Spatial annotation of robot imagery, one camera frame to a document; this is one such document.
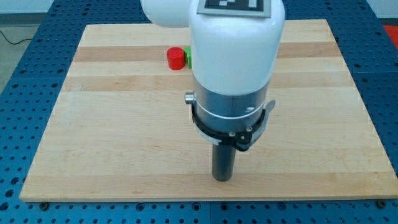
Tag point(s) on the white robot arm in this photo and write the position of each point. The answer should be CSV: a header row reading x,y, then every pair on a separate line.
x,y
233,47

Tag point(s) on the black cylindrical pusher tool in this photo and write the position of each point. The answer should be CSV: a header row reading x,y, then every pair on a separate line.
x,y
223,162

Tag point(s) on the wooden board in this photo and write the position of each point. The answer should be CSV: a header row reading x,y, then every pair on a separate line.
x,y
120,130

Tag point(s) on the red cylinder block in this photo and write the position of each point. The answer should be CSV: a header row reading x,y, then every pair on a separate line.
x,y
176,58

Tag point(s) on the green block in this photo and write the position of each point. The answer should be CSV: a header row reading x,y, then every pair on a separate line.
x,y
188,57

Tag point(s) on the fiducial marker tag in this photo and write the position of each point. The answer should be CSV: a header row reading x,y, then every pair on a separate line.
x,y
241,8

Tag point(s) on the red object at right edge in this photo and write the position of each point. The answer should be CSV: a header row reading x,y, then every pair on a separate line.
x,y
392,32

